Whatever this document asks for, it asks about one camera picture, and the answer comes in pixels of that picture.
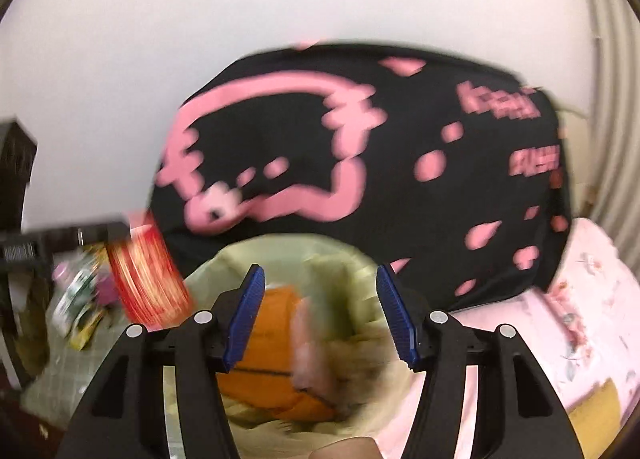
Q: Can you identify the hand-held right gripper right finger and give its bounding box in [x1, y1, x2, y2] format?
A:
[376, 264, 586, 459]

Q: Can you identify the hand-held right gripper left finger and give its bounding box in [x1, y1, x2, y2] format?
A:
[57, 264, 266, 459]

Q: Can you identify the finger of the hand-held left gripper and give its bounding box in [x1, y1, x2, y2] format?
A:
[47, 221, 132, 247]

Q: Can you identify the yellow-green plastic bag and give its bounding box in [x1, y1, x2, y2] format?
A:
[172, 234, 416, 459]

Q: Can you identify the white green snack packet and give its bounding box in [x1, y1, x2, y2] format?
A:
[52, 251, 108, 337]

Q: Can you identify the red gold snack packet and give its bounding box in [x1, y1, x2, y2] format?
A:
[106, 211, 193, 331]

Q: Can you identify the orange packet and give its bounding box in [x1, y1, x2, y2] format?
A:
[220, 286, 336, 422]

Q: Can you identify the yellow wrapper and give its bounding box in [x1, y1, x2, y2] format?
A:
[69, 308, 110, 352]

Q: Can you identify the black pink printed bag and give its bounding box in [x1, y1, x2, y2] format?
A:
[152, 39, 573, 312]

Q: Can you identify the pink floral bedsheet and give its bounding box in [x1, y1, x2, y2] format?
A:
[380, 218, 640, 459]

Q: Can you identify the yellow cloth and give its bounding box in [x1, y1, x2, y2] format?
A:
[567, 378, 623, 447]

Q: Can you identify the white curtain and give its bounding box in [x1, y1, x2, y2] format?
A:
[565, 0, 640, 250]

